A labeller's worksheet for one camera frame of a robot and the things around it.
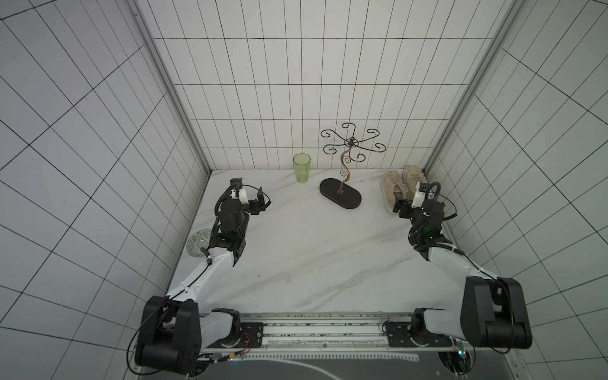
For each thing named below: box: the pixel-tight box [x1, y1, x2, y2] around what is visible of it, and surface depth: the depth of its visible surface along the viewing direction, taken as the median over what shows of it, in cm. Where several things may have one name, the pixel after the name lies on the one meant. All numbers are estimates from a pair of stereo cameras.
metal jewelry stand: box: [319, 122, 387, 209], surface depth 109 cm
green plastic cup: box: [292, 152, 312, 183], surface depth 109 cm
